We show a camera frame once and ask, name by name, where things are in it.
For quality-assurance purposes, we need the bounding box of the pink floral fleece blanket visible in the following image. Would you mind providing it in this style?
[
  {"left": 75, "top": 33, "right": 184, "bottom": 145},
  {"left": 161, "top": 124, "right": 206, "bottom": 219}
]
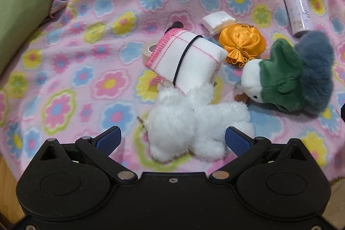
[{"left": 1, "top": 0, "right": 344, "bottom": 179}]

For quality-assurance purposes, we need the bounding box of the white fluffy plush toy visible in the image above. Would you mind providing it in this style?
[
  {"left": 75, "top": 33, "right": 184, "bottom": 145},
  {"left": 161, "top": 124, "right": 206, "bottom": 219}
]
[{"left": 138, "top": 83, "right": 254, "bottom": 163}]

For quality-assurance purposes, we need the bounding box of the green grey plush duck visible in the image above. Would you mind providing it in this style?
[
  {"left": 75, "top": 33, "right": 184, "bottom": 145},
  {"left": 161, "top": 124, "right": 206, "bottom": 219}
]
[{"left": 238, "top": 31, "right": 334, "bottom": 116}]

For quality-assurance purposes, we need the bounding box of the white pink-edged towel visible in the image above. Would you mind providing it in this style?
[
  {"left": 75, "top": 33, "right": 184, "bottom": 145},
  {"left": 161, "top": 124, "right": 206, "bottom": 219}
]
[{"left": 146, "top": 28, "right": 227, "bottom": 94}]

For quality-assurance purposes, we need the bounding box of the purple white thermos bottle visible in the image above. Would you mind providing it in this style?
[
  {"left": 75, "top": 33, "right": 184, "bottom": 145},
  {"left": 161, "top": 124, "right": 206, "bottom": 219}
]
[{"left": 284, "top": 0, "right": 314, "bottom": 39}]

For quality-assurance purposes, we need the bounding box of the beige tape roll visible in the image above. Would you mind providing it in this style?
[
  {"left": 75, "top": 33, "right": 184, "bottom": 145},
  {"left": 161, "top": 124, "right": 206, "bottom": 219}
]
[{"left": 141, "top": 43, "right": 157, "bottom": 65}]

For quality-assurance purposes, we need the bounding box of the green cushion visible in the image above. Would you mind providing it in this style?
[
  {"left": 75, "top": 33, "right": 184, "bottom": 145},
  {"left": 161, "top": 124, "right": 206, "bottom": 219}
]
[{"left": 1, "top": 0, "right": 53, "bottom": 72}]

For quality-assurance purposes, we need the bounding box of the orange satin drawstring pouch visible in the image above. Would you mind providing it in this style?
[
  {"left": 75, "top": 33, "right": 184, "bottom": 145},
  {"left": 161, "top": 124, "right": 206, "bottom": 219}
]
[{"left": 219, "top": 23, "right": 266, "bottom": 68}]

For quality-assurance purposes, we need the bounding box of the white tissue pack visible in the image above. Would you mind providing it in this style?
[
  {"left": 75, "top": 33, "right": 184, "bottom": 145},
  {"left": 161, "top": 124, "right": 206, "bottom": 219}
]
[{"left": 201, "top": 11, "right": 237, "bottom": 36}]

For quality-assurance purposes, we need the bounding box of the black foam ball attachment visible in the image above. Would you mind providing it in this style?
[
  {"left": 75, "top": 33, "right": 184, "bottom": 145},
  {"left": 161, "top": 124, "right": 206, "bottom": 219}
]
[{"left": 165, "top": 21, "right": 184, "bottom": 33}]

